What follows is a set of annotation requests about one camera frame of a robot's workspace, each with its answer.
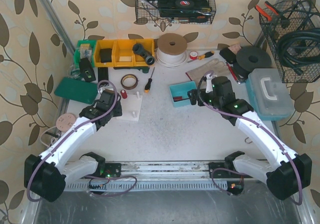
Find black orange screwdriver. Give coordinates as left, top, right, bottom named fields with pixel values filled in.
left=144, top=68, right=155, bottom=93

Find pink sanding disc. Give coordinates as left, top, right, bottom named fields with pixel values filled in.
left=55, top=113, right=76, bottom=132

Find black coiled hose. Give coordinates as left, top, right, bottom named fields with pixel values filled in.
left=276, top=27, right=320, bottom=75

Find teal clear toolbox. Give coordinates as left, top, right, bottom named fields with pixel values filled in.
left=245, top=68, right=295, bottom=121

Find teal plastic spring tray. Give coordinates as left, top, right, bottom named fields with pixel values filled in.
left=169, top=81, right=196, bottom=108

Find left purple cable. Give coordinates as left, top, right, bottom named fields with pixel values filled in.
left=26, top=80, right=138, bottom=202

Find green pipe wrench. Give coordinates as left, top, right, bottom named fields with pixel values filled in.
left=114, top=66, right=150, bottom=74

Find yellow black screwdriver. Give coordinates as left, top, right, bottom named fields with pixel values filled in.
left=188, top=51, right=215, bottom=63

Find black box in bin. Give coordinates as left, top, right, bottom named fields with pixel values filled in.
left=99, top=48, right=112, bottom=63

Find orange handled pliers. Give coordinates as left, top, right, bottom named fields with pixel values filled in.
left=254, top=1, right=279, bottom=22

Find white cable spool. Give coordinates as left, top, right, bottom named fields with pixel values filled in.
left=156, top=33, right=188, bottom=68

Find brown tape roll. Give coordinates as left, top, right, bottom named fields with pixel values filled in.
left=120, top=74, right=139, bottom=90

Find red spring in tray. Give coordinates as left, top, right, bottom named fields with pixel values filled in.
left=173, top=96, right=189, bottom=102

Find wire basket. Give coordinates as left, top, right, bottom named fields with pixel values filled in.
left=135, top=0, right=216, bottom=26
left=259, top=0, right=320, bottom=83

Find red white tape roll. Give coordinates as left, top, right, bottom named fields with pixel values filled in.
left=189, top=51, right=198, bottom=60

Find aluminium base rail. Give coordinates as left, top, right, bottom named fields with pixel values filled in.
left=64, top=161, right=253, bottom=194

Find top wire basket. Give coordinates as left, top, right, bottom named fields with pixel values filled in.
left=135, top=0, right=216, bottom=26

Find green storage bin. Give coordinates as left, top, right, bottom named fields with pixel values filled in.
left=73, top=40, right=97, bottom=68

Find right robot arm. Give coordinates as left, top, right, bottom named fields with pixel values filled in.
left=187, top=72, right=312, bottom=205

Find black digital meter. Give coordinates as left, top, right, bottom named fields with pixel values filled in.
left=79, top=58, right=96, bottom=82

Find canvas work glove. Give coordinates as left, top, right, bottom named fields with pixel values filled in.
left=185, top=58, right=230, bottom=83

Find black aluminium extrusion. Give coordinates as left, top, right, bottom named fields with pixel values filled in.
left=97, top=67, right=109, bottom=84

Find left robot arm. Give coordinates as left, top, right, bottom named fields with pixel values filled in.
left=24, top=89, right=122, bottom=202

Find yellow storage bin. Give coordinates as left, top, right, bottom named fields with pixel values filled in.
left=93, top=38, right=155, bottom=67

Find red large spring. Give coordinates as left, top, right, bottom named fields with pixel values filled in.
left=120, top=90, right=128, bottom=99

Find grey pipe fitting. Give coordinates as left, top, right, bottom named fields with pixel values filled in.
left=132, top=43, right=155, bottom=65

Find black spool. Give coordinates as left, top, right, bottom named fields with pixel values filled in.
left=233, top=46, right=272, bottom=78

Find right wire basket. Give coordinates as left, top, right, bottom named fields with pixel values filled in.
left=259, top=0, right=320, bottom=83

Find white peg base plate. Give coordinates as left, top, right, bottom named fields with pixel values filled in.
left=116, top=91, right=143, bottom=121

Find black sanding block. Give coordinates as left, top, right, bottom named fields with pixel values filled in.
left=219, top=47, right=237, bottom=64

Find black electrical tape roll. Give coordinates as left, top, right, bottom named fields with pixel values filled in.
left=174, top=0, right=195, bottom=10

